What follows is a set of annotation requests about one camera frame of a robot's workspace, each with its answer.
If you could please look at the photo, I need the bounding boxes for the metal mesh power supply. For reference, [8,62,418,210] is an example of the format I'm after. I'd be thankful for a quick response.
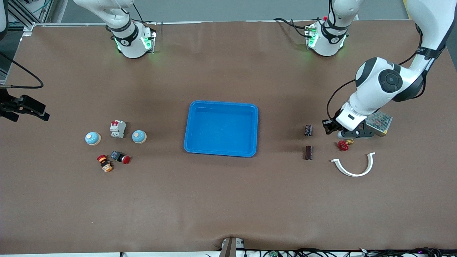
[364,111,393,137]

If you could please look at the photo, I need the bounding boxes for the white curved plastic clamp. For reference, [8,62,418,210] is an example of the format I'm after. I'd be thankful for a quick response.
[331,152,376,177]

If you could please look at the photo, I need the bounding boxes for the white circuit breaker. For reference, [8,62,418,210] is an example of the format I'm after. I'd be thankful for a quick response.
[110,120,127,138]

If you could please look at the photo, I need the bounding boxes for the orange red push button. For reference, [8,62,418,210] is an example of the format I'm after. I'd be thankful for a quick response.
[97,155,114,173]

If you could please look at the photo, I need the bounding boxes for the red emergency stop button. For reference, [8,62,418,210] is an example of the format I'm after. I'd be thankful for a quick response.
[110,151,131,164]

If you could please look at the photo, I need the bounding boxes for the blue plastic tray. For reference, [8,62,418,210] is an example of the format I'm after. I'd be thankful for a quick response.
[184,100,259,158]

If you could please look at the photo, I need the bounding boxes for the brown table mat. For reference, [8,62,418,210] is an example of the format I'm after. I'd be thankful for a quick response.
[0,20,457,255]

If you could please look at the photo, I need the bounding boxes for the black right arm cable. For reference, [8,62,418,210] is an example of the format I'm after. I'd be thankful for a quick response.
[0,52,44,89]

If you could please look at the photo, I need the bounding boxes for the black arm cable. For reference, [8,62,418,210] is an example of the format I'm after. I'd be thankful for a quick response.
[327,21,447,124]
[0,52,44,89]

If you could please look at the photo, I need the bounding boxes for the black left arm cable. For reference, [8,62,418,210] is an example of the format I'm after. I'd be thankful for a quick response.
[327,21,447,124]

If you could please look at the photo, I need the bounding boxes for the aluminium frame post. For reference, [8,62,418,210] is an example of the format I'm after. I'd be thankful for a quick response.
[7,0,54,36]

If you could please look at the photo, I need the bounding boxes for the black base cable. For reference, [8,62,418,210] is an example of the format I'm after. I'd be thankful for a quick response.
[273,17,312,38]

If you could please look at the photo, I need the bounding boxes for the black cable bundle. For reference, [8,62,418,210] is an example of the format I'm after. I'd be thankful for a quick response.
[205,247,457,257]

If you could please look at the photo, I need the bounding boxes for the grey camera stand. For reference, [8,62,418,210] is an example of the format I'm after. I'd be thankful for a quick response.
[219,236,245,257]

